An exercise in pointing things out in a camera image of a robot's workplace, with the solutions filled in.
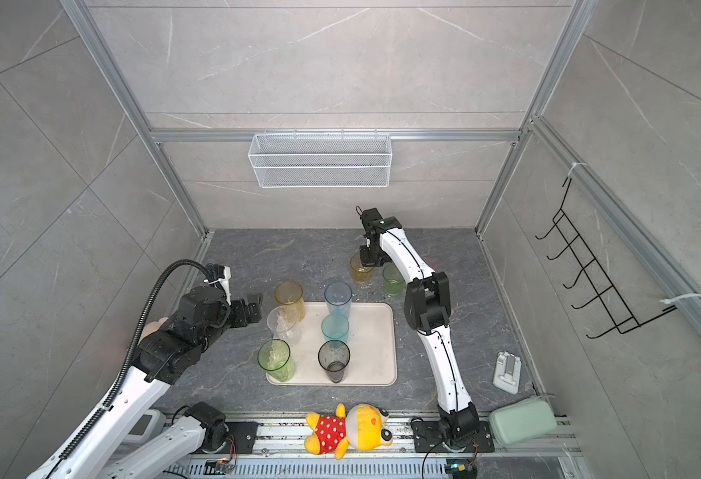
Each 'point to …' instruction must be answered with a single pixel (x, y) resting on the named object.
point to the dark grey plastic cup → (334, 356)
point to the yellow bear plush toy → (360, 427)
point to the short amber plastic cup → (360, 273)
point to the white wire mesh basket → (320, 161)
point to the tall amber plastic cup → (291, 293)
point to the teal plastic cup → (335, 326)
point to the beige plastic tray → (372, 345)
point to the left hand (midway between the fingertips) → (247, 293)
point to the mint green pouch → (521, 419)
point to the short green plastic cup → (393, 281)
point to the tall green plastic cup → (274, 355)
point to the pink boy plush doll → (152, 327)
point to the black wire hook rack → (616, 309)
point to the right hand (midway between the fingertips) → (375, 262)
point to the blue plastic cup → (338, 297)
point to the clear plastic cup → (283, 324)
